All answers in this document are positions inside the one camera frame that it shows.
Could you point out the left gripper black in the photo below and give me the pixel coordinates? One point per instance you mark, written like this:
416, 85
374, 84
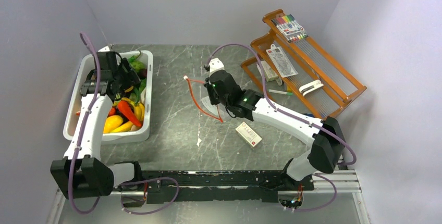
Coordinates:
130, 79

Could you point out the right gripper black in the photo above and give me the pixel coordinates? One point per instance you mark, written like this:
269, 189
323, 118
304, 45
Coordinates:
213, 101

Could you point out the clear zip bag orange zipper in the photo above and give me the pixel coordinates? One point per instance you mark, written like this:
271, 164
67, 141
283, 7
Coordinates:
201, 100

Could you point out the yellow banana bunch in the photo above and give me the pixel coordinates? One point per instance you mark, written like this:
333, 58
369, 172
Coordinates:
127, 126

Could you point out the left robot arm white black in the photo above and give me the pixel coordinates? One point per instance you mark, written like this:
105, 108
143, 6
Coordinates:
80, 173

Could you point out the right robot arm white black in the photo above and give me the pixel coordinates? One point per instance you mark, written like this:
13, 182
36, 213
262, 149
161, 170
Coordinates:
323, 138

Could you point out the white plastic food bin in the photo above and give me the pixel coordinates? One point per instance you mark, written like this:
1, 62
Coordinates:
87, 64

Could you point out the light green bumpy fruit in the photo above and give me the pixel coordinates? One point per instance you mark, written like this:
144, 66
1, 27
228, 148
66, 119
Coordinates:
138, 65

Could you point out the green chili pepper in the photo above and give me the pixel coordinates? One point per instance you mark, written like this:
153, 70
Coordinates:
134, 58

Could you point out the white cardboard box red logo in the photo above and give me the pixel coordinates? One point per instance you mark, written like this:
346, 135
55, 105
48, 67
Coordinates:
248, 134

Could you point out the green white marker pen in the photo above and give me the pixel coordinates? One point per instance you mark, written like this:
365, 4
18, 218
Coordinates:
280, 92

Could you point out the white eraser box on rack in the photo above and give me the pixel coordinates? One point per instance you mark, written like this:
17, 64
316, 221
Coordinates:
267, 72

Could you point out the packaged card on rack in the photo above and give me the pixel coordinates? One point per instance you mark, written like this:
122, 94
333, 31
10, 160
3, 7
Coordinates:
281, 61

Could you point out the orange wooden rack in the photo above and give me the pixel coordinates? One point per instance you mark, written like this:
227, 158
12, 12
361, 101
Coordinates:
311, 62

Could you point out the pack of coloured markers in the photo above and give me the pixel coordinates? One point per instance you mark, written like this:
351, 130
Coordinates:
290, 28

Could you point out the white stapler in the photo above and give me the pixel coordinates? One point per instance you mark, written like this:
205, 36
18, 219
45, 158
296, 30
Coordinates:
310, 87

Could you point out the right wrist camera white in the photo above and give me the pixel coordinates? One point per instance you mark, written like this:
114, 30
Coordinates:
214, 65

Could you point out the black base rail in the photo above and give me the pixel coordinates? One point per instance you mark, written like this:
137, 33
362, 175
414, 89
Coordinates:
242, 185

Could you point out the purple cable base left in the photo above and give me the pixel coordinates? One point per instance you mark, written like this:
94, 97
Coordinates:
146, 195

